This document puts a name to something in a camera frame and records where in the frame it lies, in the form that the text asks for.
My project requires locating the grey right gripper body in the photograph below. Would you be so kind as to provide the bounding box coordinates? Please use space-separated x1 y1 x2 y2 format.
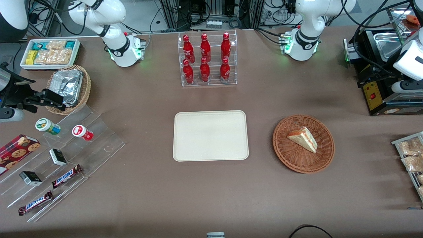
0 64 16 99

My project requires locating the triangular sandwich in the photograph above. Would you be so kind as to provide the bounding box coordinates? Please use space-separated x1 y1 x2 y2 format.
287 127 318 153

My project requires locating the silver foil tray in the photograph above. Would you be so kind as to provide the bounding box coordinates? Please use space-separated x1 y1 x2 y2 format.
49 69 84 107

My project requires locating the oval light wicker basket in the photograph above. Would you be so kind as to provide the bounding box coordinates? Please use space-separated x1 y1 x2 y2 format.
46 65 92 115

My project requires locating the round brown wicker basket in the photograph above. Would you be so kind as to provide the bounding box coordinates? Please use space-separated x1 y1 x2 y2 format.
273 114 335 174

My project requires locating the cream rectangular tray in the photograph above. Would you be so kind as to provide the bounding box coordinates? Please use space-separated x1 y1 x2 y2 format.
173 110 249 162

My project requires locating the green lidded yogurt cup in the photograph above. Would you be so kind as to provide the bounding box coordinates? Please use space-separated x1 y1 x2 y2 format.
35 118 61 136

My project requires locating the black hot food machine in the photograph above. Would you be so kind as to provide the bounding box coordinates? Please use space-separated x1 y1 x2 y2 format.
343 6 423 116

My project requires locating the steel food pan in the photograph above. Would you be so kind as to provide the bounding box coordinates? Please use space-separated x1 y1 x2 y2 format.
374 31 406 60

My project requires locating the white rectangular snack bin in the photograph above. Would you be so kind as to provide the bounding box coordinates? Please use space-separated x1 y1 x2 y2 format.
20 38 81 71

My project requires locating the large tan cracker bag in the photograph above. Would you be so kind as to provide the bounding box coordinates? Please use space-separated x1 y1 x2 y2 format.
34 49 73 65

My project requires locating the red lidded yogurt cup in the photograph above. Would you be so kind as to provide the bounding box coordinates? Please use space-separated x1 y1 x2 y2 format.
72 125 94 141

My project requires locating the red cookie box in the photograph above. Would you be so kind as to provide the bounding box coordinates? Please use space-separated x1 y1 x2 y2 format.
0 134 41 176

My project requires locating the small tan cracker bag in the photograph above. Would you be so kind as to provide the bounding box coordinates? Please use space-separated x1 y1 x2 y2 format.
46 40 67 51

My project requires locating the small black carton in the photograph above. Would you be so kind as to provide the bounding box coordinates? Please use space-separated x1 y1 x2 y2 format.
49 148 67 166
19 171 43 186

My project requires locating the clear acrylic step display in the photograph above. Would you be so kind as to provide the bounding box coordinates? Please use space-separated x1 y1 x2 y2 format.
0 104 126 222

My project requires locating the Snickers chocolate bar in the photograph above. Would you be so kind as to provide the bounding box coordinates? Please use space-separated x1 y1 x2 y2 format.
52 164 83 189
18 191 54 216

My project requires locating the red soda bottle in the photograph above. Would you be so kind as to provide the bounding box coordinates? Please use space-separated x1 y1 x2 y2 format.
220 57 231 83
183 59 194 84
200 33 211 62
183 35 195 64
221 32 231 61
200 58 211 83

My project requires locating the clear acrylic bottle rack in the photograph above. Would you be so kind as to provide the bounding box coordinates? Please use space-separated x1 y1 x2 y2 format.
178 29 238 87

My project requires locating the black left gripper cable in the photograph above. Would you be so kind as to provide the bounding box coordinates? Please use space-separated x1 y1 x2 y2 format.
340 0 417 77

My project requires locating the grey wire rack tray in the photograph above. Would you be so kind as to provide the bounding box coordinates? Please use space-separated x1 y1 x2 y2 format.
391 132 423 203

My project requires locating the black looped table cable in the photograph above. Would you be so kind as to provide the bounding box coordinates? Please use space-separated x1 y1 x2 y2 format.
288 224 333 238

